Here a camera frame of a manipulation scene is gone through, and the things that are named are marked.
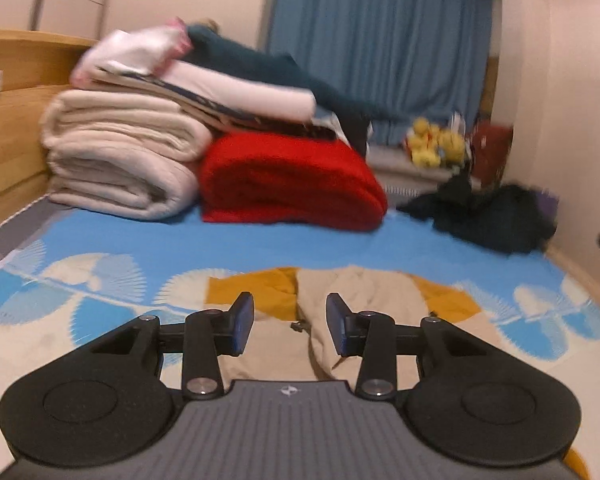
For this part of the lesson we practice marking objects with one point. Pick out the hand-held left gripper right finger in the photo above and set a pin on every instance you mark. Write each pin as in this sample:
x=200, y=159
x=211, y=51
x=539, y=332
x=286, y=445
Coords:
x=336, y=325

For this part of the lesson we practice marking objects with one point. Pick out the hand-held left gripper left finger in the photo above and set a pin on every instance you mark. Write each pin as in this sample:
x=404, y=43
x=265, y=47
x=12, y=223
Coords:
x=242, y=322

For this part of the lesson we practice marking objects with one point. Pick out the beige and mustard hooded jacket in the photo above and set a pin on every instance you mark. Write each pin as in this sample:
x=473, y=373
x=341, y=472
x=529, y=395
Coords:
x=370, y=290

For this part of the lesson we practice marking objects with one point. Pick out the purple paper bag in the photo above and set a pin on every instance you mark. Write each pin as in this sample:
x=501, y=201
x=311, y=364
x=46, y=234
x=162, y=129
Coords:
x=550, y=205

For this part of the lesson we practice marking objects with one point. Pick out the black clothing pile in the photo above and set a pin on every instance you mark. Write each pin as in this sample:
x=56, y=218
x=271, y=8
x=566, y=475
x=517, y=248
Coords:
x=490, y=217

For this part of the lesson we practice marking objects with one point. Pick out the blue patterned bed sheet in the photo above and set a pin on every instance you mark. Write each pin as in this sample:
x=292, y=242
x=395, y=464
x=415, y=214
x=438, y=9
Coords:
x=130, y=250

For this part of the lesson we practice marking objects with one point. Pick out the red folded blanket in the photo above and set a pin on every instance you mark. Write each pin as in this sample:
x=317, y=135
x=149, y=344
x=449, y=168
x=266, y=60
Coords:
x=290, y=180

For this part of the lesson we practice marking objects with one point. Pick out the dark red dotted bag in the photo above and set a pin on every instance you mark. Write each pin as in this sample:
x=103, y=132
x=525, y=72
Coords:
x=492, y=152

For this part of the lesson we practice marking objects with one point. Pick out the white window sill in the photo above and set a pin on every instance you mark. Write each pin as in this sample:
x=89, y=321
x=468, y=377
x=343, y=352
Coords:
x=395, y=160

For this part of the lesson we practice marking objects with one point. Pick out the yellow plush toy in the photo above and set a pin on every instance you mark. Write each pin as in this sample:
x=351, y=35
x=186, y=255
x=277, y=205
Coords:
x=422, y=142
x=452, y=145

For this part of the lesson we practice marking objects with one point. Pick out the white plastic container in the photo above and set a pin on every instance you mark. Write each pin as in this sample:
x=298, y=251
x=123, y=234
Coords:
x=457, y=121

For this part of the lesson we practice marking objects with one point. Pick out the dotted dark-edged folded mat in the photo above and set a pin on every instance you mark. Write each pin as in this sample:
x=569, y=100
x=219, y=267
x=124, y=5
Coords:
x=215, y=110

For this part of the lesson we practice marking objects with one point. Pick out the cream folded blanket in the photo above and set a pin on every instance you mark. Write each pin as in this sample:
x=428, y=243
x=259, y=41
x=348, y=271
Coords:
x=125, y=125

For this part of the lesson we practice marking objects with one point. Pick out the white folded pillow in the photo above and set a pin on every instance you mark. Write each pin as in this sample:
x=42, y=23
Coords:
x=245, y=92

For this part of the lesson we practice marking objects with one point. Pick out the dark teal shark plush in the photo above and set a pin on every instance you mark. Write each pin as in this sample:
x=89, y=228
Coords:
x=260, y=67

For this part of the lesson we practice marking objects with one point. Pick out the white and pink garment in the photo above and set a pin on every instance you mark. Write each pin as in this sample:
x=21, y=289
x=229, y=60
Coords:
x=135, y=52

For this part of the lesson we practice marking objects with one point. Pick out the blue curtain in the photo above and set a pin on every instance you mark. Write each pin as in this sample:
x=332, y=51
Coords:
x=380, y=35

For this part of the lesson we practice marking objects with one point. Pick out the wooden headboard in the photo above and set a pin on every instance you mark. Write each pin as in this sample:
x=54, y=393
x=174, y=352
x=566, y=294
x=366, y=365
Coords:
x=15, y=130

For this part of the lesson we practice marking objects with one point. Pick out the wooden bed side rail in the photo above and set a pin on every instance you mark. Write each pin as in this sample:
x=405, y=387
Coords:
x=590, y=280

